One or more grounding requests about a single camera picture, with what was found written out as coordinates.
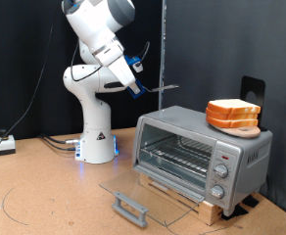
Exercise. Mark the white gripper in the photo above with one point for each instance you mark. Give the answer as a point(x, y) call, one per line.
point(123, 73)

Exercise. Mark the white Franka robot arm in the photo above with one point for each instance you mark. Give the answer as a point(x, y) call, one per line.
point(90, 81)

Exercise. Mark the silver oven knob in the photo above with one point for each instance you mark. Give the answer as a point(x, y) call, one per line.
point(221, 170)
point(217, 191)

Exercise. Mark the silver toaster oven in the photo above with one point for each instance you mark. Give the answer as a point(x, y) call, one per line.
point(244, 163)

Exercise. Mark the aluminium vertical pole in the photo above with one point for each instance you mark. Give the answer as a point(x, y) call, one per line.
point(162, 49)

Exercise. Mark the grey backdrop curtain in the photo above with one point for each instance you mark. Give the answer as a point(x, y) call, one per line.
point(214, 49)

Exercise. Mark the round wooden plate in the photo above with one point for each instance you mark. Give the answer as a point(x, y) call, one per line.
point(244, 132)

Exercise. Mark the black metal bookend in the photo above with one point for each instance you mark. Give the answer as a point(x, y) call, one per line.
point(254, 85)

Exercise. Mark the black backdrop curtain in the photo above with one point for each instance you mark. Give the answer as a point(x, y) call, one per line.
point(19, 65)

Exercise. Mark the emergency stop button box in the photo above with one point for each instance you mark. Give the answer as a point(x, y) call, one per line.
point(5, 143)

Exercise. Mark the slotted wooden riser block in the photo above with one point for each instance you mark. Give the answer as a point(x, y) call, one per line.
point(211, 212)

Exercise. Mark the black foam pad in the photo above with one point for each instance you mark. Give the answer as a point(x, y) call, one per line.
point(236, 211)
point(251, 200)

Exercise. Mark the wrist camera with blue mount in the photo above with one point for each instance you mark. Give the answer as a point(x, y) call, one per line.
point(137, 67)

